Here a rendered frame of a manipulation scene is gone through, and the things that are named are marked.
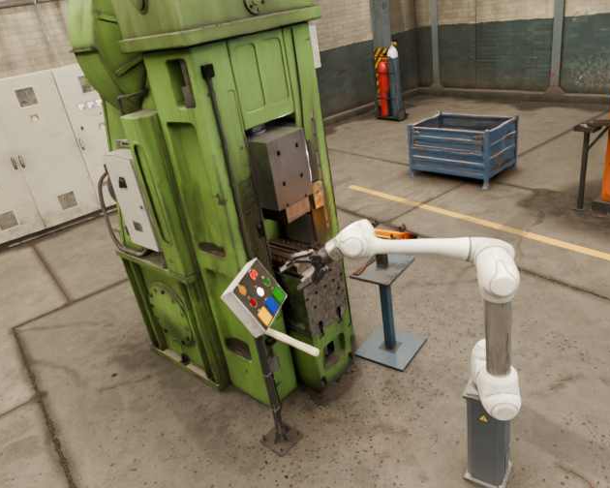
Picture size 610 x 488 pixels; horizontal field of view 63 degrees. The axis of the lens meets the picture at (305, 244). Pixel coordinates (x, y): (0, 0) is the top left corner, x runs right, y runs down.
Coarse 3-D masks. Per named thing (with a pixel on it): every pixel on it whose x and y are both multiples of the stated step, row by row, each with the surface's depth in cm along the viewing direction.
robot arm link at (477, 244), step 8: (472, 240) 202; (480, 240) 201; (488, 240) 201; (496, 240) 202; (472, 248) 200; (480, 248) 198; (504, 248) 196; (512, 248) 200; (472, 256) 201; (512, 256) 199
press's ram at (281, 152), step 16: (272, 128) 293; (288, 128) 287; (256, 144) 270; (272, 144) 268; (288, 144) 276; (304, 144) 286; (256, 160) 276; (272, 160) 270; (288, 160) 278; (304, 160) 288; (256, 176) 282; (272, 176) 272; (288, 176) 281; (304, 176) 291; (272, 192) 278; (288, 192) 283; (304, 192) 294; (272, 208) 284
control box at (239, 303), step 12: (252, 264) 265; (240, 276) 257; (264, 276) 269; (228, 288) 253; (252, 288) 256; (264, 288) 264; (228, 300) 246; (240, 300) 245; (264, 300) 259; (276, 300) 267; (240, 312) 247; (252, 312) 248; (276, 312) 262; (252, 324) 249; (264, 324) 251
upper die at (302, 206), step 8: (304, 200) 295; (264, 208) 298; (288, 208) 286; (296, 208) 292; (304, 208) 297; (264, 216) 301; (272, 216) 296; (280, 216) 291; (288, 216) 287; (296, 216) 293
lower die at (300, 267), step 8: (272, 240) 337; (272, 248) 327; (296, 248) 321; (304, 248) 319; (288, 256) 313; (272, 264) 317; (280, 264) 312; (296, 264) 303; (304, 264) 307; (296, 272) 304
